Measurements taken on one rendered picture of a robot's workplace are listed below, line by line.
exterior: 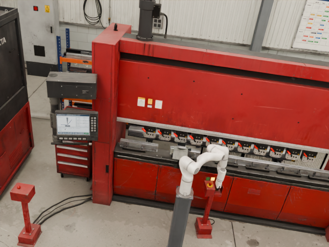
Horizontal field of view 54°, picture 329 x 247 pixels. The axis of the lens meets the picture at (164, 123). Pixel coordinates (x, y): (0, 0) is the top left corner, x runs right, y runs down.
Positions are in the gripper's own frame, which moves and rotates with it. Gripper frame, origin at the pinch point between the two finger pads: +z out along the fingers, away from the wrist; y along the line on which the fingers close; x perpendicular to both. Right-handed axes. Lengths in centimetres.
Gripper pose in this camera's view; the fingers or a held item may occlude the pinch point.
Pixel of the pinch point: (217, 188)
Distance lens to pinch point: 411.4
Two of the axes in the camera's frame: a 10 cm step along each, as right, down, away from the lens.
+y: 0.7, 5.9, -8.1
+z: -1.2, 8.1, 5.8
